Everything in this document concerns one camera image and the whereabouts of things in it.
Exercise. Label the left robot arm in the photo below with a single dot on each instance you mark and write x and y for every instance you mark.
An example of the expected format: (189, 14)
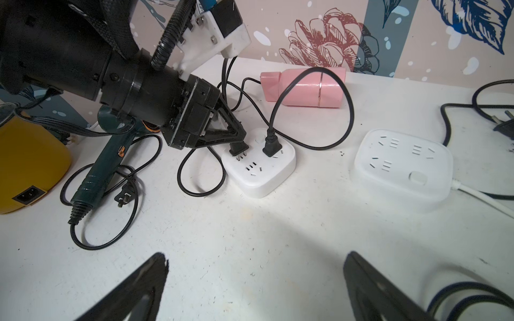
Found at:
(87, 48)

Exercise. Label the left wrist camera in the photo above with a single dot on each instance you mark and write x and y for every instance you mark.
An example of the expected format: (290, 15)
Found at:
(219, 30)

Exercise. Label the pink blow dryer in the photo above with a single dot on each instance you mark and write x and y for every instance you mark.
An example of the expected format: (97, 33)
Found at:
(316, 90)

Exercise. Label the yellow pot with lid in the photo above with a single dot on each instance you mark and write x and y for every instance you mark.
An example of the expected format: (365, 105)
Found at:
(33, 161)

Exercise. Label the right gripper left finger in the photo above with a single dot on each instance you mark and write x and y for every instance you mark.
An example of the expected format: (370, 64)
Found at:
(138, 297)

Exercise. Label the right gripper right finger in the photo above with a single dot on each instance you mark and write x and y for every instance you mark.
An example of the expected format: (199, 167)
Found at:
(374, 297)

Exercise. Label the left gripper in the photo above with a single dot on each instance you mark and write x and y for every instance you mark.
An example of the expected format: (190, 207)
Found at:
(192, 126)

